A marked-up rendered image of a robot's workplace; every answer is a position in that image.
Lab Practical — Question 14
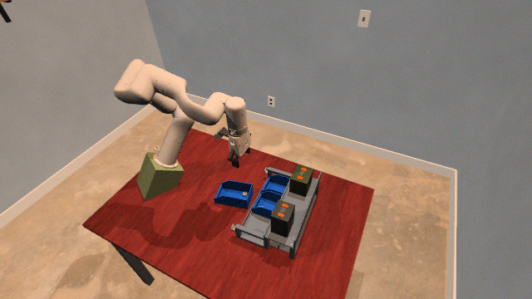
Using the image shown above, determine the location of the blue bin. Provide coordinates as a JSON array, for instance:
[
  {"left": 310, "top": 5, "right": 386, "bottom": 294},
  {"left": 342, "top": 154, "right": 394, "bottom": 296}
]
[
  {"left": 214, "top": 180, "right": 254, "bottom": 209},
  {"left": 253, "top": 191, "right": 282, "bottom": 219},
  {"left": 262, "top": 174, "right": 290, "bottom": 195}
]

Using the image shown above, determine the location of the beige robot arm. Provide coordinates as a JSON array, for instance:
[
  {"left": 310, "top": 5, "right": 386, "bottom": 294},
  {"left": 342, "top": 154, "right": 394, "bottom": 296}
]
[{"left": 113, "top": 59, "right": 248, "bottom": 169}]

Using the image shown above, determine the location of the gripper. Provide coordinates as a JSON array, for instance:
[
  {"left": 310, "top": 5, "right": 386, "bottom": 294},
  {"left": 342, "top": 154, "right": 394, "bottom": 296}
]
[{"left": 228, "top": 127, "right": 251, "bottom": 168}]

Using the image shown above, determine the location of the white shelf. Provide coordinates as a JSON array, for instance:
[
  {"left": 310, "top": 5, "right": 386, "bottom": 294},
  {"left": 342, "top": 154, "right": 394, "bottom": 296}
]
[{"left": 231, "top": 167, "right": 322, "bottom": 259}]

